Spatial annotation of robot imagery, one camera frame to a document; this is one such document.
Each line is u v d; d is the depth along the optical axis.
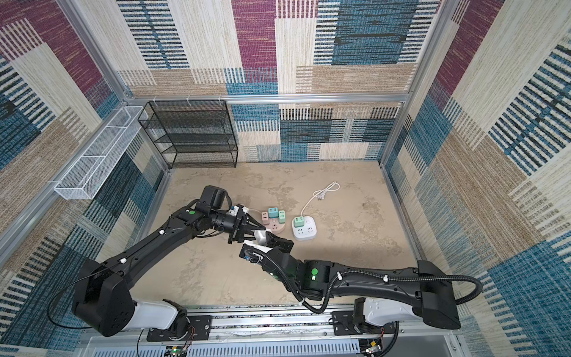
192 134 1.10
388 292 0.44
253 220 0.72
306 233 0.92
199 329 0.73
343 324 0.73
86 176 0.71
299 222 0.91
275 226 0.94
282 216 0.92
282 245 0.63
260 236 0.69
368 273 0.46
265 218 0.92
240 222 0.67
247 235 0.72
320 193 1.07
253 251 0.49
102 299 0.41
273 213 0.94
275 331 0.73
